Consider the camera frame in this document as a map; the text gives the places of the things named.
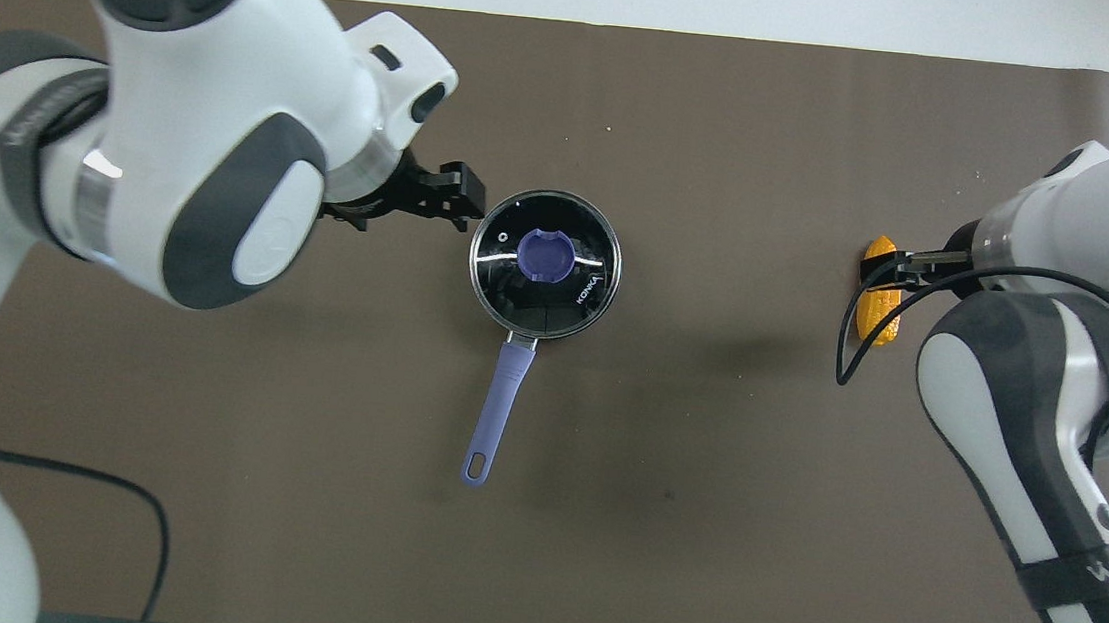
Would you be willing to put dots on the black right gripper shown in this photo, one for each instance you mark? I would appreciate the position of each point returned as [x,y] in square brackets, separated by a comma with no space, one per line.
[961,272]

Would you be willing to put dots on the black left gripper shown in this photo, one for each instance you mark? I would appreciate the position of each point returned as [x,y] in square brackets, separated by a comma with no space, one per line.
[394,192]

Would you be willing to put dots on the yellow corn cob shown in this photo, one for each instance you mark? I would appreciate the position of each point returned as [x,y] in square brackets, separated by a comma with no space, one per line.
[877,315]

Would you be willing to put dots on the glass lid with purple knob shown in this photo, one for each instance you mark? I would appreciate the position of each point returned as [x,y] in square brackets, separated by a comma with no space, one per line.
[545,256]

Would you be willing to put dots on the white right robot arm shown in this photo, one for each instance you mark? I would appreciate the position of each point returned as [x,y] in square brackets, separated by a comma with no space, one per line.
[1061,376]

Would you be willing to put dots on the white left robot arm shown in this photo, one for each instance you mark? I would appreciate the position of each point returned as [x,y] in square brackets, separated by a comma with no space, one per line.
[220,122]

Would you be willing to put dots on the brown table mat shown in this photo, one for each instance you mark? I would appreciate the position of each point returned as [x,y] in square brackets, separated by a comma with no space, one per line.
[702,465]

